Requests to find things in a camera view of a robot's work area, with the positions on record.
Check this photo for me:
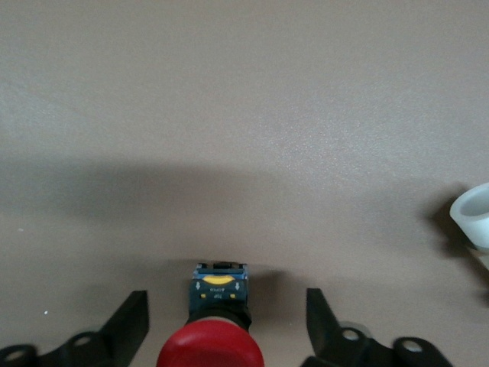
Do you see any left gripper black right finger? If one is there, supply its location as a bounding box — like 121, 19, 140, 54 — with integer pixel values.
303, 287, 455, 367

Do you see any red mushroom push button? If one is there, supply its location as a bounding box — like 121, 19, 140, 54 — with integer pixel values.
157, 261, 265, 367

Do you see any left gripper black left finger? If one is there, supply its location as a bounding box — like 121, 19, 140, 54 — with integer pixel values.
0, 290, 150, 367

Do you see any white-ended metal pipe fitting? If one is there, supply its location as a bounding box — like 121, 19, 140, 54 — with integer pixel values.
449, 182, 489, 274

